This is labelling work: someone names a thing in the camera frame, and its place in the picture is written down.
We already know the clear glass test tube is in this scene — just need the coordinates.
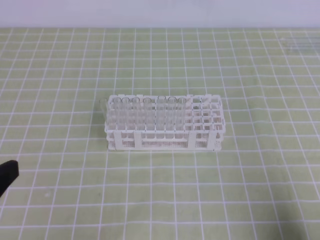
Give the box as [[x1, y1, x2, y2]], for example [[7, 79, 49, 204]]
[[176, 97, 187, 131]]

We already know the spare glass tube far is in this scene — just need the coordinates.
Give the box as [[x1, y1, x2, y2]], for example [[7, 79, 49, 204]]
[[280, 37, 320, 45]]

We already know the spare glass tube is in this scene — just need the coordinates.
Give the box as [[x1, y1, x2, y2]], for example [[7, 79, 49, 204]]
[[288, 45, 320, 54], [280, 37, 320, 45]]

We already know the spare glass tube near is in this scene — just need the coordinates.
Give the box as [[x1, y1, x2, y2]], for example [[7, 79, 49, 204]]
[[288, 45, 320, 54]]

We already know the white plastic test tube rack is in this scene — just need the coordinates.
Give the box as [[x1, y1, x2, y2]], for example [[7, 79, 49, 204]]
[[99, 94, 226, 151]]

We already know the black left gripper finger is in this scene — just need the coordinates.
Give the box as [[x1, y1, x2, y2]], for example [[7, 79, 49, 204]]
[[0, 160, 19, 197]]

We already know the green checked tablecloth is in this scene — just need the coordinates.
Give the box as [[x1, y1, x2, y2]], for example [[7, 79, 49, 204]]
[[0, 28, 320, 240]]

